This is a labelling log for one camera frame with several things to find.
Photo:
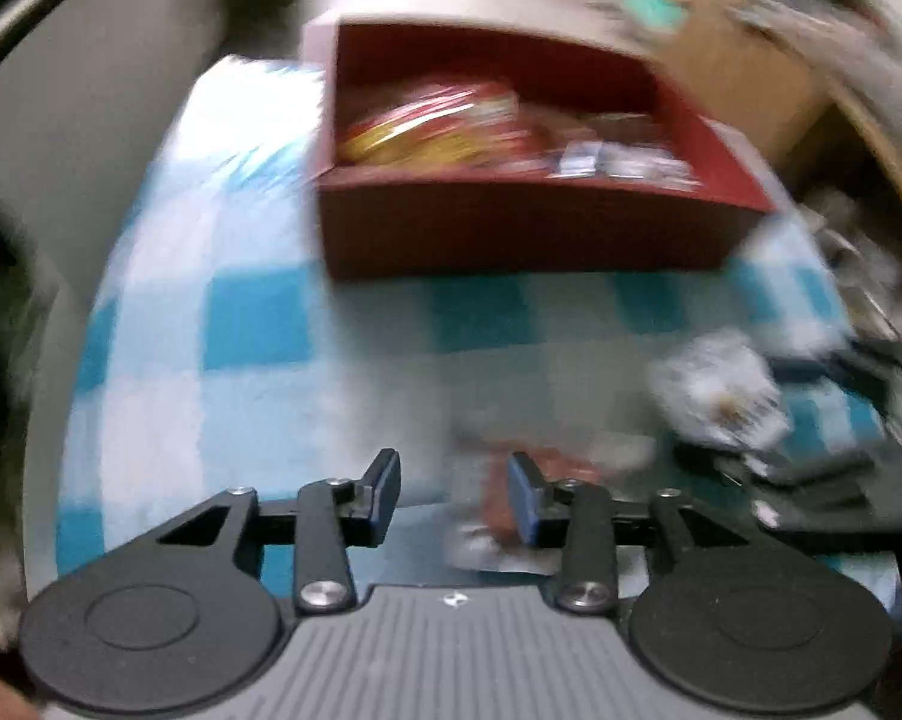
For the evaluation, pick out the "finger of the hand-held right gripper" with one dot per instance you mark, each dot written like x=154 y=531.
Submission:
x=796 y=469
x=856 y=367

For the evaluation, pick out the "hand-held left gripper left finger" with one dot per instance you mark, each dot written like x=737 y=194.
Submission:
x=383 y=499

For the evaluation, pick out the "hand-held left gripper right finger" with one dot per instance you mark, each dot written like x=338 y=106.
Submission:
x=522 y=502

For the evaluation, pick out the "small clear reddish snack packet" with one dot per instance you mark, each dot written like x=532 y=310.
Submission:
x=488 y=495

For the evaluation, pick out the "white fruit snack packet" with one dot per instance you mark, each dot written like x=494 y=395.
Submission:
x=713 y=390

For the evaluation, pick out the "red cardboard box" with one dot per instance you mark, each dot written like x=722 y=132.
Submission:
x=533 y=232

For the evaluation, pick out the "red clear snack packet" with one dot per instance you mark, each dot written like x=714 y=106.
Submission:
x=436 y=127

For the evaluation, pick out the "blue white checked tablecloth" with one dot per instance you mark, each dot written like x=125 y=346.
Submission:
x=271 y=390

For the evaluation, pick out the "wooden cabinet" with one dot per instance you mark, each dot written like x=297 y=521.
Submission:
x=736 y=67

